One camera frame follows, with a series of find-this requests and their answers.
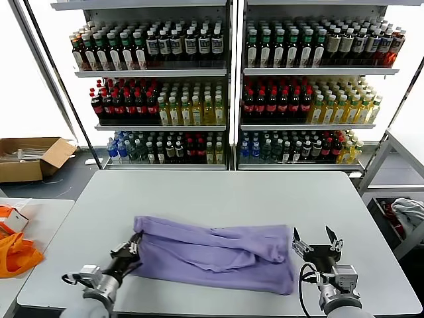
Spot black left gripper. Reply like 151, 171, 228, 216
109, 231, 144, 278

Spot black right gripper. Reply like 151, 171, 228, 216
291, 225, 345, 270

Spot purple printed t-shirt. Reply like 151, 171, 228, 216
131, 215, 295, 296

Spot black laundry bin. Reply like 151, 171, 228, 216
366, 197, 424, 254

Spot red crumpled garment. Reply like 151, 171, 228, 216
380, 200, 407, 240

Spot grey white crumpled garment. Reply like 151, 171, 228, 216
390, 197, 424, 233

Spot white orange carton box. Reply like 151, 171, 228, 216
0, 209, 30, 237

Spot orange plastic bag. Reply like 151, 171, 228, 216
0, 231, 45, 278

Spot open brown cardboard box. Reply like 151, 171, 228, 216
0, 136, 79, 184

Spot clear plastic packed items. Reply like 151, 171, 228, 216
0, 147, 44, 164

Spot grey metal drinks shelf unit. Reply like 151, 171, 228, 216
235, 0, 401, 172
50, 0, 235, 171

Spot dark drink bottle blue label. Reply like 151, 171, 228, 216
197, 28, 211, 63
184, 28, 198, 64
352, 27, 369, 64
378, 29, 395, 66
169, 28, 184, 64
210, 27, 225, 63
145, 29, 160, 64
366, 28, 382, 65
158, 29, 172, 64

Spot dark drink bottle beige label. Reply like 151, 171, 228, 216
326, 26, 343, 64
340, 26, 356, 64

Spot red drink bottle white cap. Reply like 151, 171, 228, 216
388, 28, 407, 66

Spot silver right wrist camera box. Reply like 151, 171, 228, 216
332, 264, 359, 294

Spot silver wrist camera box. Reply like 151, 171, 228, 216
332, 264, 359, 294
79, 264, 103, 290

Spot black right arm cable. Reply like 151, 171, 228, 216
298, 262, 321, 317

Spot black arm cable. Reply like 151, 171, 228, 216
61, 272, 83, 286
298, 262, 321, 317

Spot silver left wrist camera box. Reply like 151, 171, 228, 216
79, 264, 103, 290

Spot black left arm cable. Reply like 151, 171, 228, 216
61, 272, 83, 286

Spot grey metal frame rack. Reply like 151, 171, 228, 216
357, 127, 424, 262

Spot black slanted frame pole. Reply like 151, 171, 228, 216
22, 0, 103, 170
385, 55, 424, 136

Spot grey slanted frame beam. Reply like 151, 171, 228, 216
8, 0, 80, 142

